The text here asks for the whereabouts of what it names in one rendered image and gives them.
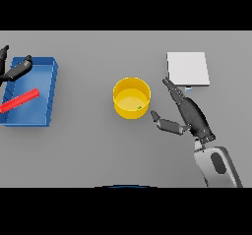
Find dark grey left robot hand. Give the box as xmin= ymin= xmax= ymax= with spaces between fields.
xmin=0 ymin=44 xmax=33 ymax=87

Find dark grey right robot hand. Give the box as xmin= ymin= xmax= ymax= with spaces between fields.
xmin=150 ymin=77 xmax=217 ymax=146

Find red beaker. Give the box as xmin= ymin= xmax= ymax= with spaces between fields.
xmin=0 ymin=88 xmax=40 ymax=114

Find pale square measuring scale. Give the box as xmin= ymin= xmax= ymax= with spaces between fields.
xmin=165 ymin=51 xmax=211 ymax=92

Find yellow bowl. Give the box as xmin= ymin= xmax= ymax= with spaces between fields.
xmin=112 ymin=77 xmax=153 ymax=120

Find blue tray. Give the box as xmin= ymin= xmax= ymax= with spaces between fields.
xmin=0 ymin=56 xmax=59 ymax=128

